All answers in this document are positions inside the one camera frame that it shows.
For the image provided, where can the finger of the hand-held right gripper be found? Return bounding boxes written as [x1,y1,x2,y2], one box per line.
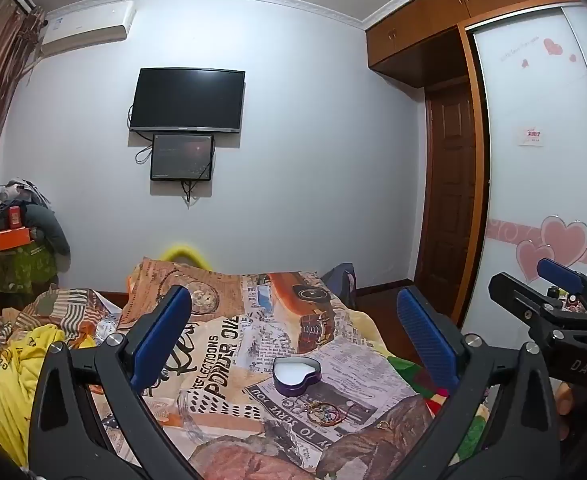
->
[488,272,564,343]
[536,257,587,318]

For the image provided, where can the white heart-printed sliding wardrobe door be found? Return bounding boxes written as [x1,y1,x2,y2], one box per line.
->
[461,2,587,341]

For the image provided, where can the wooden overhead wardrobe cabinets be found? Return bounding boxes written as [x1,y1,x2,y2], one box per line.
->
[366,0,587,91]

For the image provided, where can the yellow foam ring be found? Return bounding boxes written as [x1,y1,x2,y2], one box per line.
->
[160,242,211,271]

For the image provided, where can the dark wooden door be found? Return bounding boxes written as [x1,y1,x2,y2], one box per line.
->
[425,82,480,302]

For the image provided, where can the black wall television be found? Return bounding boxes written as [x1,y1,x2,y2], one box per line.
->
[129,67,246,134]

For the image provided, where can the person's right hand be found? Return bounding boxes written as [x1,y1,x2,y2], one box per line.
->
[555,381,575,443]

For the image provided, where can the small black wall monitor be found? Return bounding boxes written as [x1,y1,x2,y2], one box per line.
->
[150,133,215,182]

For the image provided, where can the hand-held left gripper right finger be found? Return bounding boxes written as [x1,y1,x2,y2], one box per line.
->
[396,285,561,480]

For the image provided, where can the colourful fleece blanket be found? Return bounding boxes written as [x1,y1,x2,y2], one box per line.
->
[388,350,491,466]

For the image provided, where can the red cord beaded bracelet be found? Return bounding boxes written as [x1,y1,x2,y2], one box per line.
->
[305,401,360,424]

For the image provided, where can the orange box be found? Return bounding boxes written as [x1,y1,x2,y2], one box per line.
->
[0,229,36,252]

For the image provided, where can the striped patchwork quilt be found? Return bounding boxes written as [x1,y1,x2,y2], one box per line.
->
[0,286,124,347]

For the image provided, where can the white wall air conditioner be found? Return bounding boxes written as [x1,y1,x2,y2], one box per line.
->
[40,1,136,58]

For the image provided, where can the yellow cloth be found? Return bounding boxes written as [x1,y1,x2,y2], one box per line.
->
[0,324,90,471]

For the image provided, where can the purple heart-shaped tin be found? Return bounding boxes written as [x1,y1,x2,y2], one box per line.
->
[272,358,323,397]

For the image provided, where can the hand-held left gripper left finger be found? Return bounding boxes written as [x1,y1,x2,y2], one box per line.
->
[27,285,199,480]

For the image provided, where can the black hanging cable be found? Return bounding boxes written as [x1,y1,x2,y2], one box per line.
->
[180,152,217,209]

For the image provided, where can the blue backpack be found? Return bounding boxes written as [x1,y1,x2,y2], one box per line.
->
[321,262,359,311]

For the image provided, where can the newspaper-print blanket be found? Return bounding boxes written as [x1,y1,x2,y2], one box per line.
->
[0,256,494,480]

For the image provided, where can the grey garment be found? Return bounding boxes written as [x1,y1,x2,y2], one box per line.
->
[26,204,71,257]

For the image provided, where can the pile of clothes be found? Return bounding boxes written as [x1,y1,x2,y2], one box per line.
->
[0,177,49,222]

